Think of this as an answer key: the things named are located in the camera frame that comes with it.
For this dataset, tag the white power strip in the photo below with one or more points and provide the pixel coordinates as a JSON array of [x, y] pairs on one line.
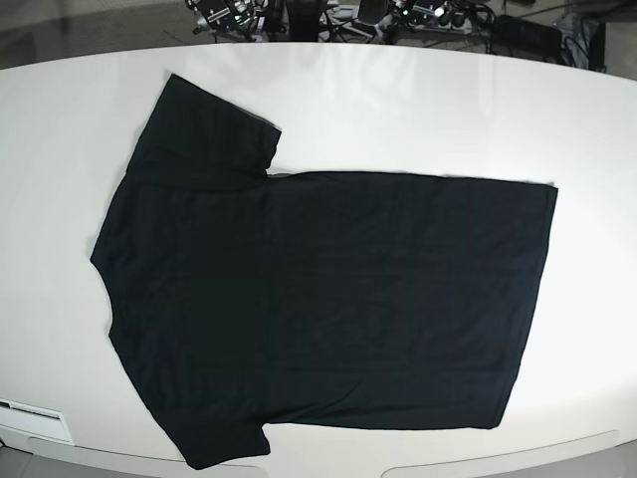
[[432, 17]]

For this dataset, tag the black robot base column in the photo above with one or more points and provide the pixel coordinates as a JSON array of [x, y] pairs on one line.
[[303, 18]]

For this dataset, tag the black T-shirt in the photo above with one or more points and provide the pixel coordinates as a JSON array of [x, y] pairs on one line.
[[368, 300]]

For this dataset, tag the black equipment box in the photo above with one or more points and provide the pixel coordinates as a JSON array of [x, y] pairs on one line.
[[518, 34]]

